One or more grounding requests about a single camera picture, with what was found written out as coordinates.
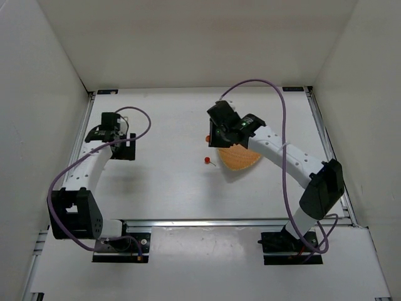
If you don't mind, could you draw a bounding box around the single fake red cherry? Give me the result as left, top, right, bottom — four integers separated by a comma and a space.
204, 157, 216, 166

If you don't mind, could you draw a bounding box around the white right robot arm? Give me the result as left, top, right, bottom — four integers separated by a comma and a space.
207, 100, 345, 239

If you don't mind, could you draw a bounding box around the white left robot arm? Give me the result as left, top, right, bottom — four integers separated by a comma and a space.
51, 112, 136, 240

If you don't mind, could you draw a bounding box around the woven bamboo fruit basket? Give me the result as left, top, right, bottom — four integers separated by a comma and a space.
217, 145, 261, 171

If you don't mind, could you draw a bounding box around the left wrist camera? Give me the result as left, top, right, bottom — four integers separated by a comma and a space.
117, 113, 129, 132

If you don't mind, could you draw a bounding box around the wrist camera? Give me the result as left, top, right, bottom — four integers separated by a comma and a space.
117, 113, 129, 132
215, 100, 236, 112

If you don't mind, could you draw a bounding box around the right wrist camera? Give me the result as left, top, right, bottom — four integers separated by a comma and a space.
215, 100, 236, 112

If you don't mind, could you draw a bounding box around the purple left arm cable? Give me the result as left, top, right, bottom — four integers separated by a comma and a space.
46, 106, 152, 263

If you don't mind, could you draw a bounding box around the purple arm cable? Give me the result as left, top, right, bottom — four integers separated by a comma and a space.
219, 78, 339, 266
46, 106, 152, 263

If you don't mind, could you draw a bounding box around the black left corner bracket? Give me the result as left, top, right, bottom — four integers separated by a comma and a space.
96, 89, 118, 95

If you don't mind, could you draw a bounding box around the black corner bracket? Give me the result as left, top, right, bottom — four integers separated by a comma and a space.
282, 87, 304, 92
96, 89, 118, 95

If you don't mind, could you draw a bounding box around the black right corner bracket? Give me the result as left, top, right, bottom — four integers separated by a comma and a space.
282, 87, 304, 92

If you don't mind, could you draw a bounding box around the front aluminium frame rail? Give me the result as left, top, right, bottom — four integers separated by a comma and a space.
123, 218, 355, 231

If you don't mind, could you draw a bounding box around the aluminium frame rail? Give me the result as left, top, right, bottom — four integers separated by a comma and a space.
304, 86, 359, 227
20, 91, 96, 300
123, 218, 355, 231

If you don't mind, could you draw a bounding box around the right aluminium frame rail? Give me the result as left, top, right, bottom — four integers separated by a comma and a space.
304, 86, 359, 227

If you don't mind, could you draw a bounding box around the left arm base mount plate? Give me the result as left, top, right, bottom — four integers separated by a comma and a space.
92, 230, 152, 264

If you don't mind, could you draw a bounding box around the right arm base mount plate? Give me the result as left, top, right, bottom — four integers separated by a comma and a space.
258, 231, 323, 266

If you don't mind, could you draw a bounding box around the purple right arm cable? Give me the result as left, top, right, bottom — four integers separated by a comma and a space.
219, 78, 339, 266

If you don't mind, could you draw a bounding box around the left aluminium frame rail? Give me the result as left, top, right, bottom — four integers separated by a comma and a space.
20, 91, 96, 300

